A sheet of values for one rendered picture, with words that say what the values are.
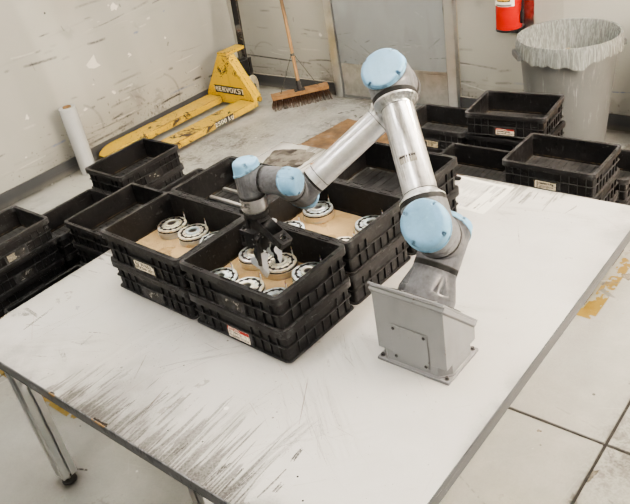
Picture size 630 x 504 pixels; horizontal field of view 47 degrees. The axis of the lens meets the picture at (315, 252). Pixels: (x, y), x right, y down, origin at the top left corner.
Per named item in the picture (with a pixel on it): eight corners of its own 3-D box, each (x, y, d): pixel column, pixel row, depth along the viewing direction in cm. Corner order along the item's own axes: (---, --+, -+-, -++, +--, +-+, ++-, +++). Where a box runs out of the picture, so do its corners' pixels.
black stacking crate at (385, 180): (460, 189, 246) (458, 158, 240) (411, 230, 229) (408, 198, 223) (367, 168, 270) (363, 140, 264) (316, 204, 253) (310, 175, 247)
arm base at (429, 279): (460, 313, 189) (472, 277, 190) (443, 305, 176) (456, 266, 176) (407, 296, 196) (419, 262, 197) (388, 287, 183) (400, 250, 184)
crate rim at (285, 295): (348, 252, 206) (347, 244, 204) (277, 308, 188) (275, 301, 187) (249, 221, 230) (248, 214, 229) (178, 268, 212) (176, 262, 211)
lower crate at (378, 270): (414, 260, 234) (411, 228, 228) (357, 310, 216) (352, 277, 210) (320, 232, 259) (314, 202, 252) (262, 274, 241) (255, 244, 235)
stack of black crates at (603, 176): (616, 236, 325) (623, 144, 301) (590, 271, 307) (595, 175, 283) (531, 218, 349) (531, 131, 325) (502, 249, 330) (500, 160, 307)
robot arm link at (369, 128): (413, 76, 205) (288, 193, 215) (401, 59, 196) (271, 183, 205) (438, 102, 201) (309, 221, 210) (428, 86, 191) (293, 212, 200)
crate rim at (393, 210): (408, 204, 223) (407, 197, 222) (348, 252, 206) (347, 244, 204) (311, 180, 248) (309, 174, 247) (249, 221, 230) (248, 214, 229)
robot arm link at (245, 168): (251, 167, 192) (224, 165, 195) (259, 203, 197) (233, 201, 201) (265, 154, 197) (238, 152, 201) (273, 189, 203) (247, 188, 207)
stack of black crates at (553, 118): (568, 180, 374) (571, 95, 350) (540, 210, 354) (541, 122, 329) (493, 167, 399) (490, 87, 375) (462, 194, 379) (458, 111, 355)
